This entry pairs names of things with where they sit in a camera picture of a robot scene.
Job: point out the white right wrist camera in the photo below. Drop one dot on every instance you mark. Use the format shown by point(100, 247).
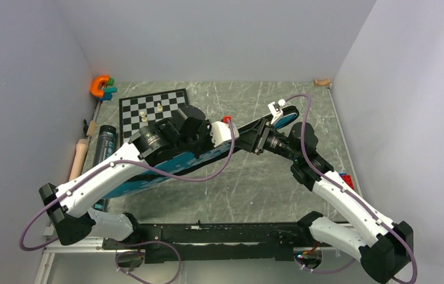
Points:
point(276, 110)

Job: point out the black white chessboard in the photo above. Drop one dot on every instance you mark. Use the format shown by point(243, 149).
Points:
point(130, 108)

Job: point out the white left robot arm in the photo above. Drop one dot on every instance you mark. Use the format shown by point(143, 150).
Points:
point(70, 205)

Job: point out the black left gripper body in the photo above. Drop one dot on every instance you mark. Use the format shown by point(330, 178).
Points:
point(201, 142)

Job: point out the black shuttlecock tube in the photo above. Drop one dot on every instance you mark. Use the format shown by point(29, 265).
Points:
point(105, 144)

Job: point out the small tan stick handle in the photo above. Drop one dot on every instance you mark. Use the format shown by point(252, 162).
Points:
point(90, 128)

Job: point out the orange horseshoe magnet toy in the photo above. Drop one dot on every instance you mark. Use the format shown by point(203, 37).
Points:
point(98, 85)

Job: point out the teal toy blocks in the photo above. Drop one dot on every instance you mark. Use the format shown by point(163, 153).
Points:
point(108, 89)

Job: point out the small wooden arch block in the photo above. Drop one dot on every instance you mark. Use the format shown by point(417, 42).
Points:
point(322, 82)

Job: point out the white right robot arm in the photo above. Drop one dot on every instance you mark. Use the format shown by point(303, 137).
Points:
point(382, 246)

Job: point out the blue racket bag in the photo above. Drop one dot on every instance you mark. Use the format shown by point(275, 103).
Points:
point(186, 162)

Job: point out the beige wooden roller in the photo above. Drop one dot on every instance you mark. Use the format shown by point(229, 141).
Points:
point(82, 147)

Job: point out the cream chess piece front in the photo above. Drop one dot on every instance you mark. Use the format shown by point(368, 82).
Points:
point(143, 116)

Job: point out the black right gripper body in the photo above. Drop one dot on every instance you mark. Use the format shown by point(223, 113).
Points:
point(271, 141)

